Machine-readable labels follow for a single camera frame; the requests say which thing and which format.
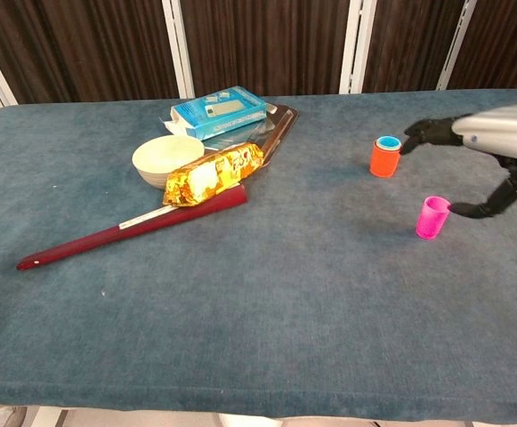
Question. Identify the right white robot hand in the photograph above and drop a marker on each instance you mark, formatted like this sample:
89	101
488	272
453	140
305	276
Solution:
503	131

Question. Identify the blue plastic cup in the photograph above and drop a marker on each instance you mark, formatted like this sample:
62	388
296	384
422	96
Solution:
389	142

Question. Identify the pink plastic cup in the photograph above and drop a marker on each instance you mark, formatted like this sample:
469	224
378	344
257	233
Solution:
430	220

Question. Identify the dark brown slatted panel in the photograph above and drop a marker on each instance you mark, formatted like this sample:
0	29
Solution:
84	49
262	44
409	44
507	44

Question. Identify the orange plastic cup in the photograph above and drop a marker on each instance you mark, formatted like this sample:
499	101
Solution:
383	163

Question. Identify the silver metal tray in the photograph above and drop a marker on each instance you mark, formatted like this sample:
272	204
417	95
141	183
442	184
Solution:
278	126

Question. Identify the blue table cloth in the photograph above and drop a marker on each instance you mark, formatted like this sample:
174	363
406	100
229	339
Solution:
285	289

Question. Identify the blue cardboard product box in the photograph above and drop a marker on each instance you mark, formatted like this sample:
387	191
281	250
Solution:
222	113

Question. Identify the golden snack package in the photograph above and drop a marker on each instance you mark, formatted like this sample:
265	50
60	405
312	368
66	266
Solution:
209	175

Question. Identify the cream round bowl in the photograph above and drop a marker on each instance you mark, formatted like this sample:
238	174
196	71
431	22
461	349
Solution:
160	160

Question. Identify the dark red long shoehorn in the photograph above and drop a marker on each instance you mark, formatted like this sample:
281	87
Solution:
107	236

